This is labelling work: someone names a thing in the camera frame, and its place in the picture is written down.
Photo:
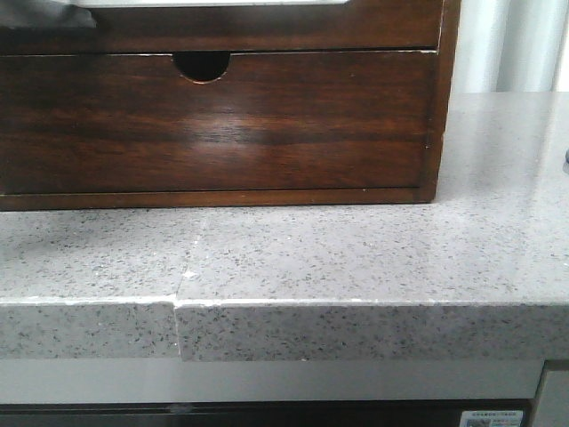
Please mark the white QR code sticker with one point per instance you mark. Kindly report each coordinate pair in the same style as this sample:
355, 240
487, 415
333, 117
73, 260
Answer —
490, 418

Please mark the dark object at right edge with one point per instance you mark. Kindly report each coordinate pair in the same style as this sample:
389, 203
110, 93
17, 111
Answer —
566, 163

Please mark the black appliance under counter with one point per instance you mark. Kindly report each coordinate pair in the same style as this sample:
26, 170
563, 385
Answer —
277, 413

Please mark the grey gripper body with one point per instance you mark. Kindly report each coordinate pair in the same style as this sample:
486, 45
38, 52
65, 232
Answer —
46, 16

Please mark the wooden drawer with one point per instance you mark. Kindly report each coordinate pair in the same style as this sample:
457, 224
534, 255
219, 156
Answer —
354, 24
133, 123

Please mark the dark wooden drawer cabinet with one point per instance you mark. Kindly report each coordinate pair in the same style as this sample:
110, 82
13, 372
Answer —
204, 67

